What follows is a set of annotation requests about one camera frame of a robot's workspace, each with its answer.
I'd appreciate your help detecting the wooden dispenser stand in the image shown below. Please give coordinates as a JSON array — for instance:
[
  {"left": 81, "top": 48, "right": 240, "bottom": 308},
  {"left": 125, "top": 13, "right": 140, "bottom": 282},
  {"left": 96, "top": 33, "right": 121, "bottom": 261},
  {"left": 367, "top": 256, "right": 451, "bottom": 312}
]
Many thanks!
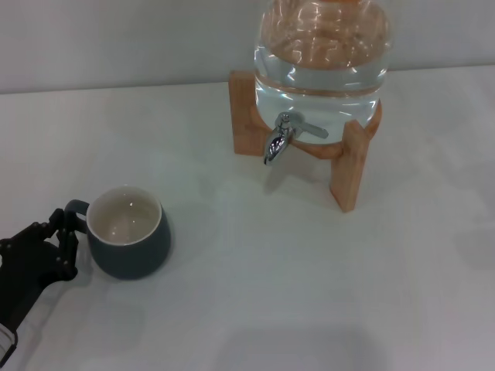
[{"left": 229, "top": 69, "right": 384, "bottom": 213}]

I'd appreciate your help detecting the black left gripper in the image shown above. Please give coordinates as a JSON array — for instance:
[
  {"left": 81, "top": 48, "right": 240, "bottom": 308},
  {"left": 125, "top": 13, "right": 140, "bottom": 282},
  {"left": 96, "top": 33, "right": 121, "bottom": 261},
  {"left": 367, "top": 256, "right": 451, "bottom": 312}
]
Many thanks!
[{"left": 0, "top": 208, "right": 80, "bottom": 332}]

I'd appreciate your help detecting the clear glass water dispenser jar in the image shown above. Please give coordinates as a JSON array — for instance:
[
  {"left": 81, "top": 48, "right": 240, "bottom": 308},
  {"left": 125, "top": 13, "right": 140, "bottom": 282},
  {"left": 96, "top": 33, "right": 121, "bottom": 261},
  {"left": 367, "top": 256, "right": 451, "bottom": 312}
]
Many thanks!
[{"left": 253, "top": 0, "right": 391, "bottom": 146}]

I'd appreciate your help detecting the chrome faucet with lever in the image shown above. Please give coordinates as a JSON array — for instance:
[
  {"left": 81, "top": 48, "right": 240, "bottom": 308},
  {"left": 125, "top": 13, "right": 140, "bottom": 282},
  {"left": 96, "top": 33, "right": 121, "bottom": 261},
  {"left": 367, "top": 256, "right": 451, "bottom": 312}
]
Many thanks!
[{"left": 264, "top": 111, "right": 329, "bottom": 166}]

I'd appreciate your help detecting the dark mug with white interior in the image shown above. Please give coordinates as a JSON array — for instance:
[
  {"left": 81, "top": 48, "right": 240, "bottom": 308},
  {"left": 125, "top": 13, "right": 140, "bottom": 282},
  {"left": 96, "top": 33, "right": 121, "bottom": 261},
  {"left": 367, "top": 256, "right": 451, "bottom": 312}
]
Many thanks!
[{"left": 63, "top": 185, "right": 172, "bottom": 281}]

